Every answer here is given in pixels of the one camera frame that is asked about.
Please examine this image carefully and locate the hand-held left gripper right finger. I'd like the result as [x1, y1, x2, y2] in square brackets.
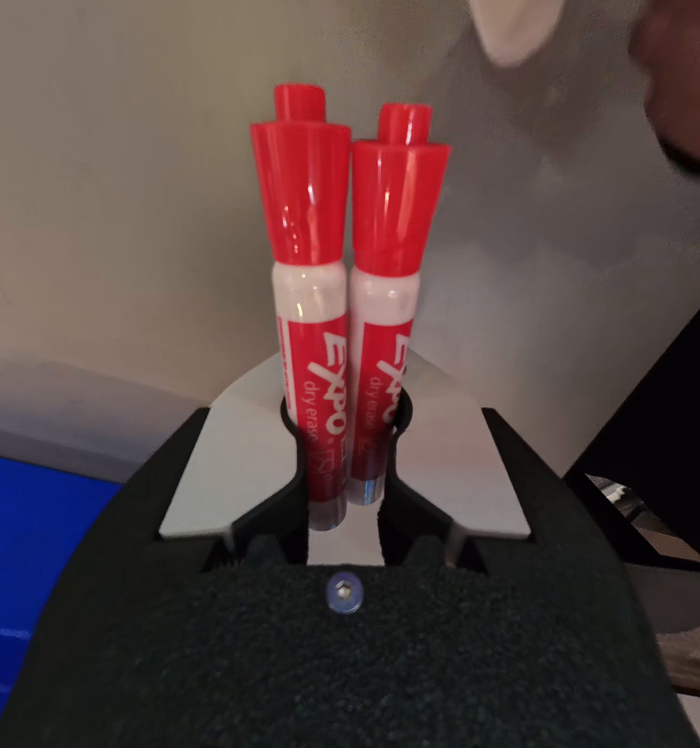
[379, 355, 532, 538]

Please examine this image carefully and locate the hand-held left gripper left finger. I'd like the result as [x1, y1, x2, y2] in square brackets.
[159, 358, 310, 539]

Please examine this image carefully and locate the red dry erase marker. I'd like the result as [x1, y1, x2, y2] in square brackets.
[249, 83, 352, 533]
[348, 103, 453, 508]

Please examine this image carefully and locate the person's right hand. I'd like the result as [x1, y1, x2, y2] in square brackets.
[627, 0, 700, 176]

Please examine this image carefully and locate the blue plastic bin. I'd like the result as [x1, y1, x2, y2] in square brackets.
[0, 449, 124, 709]

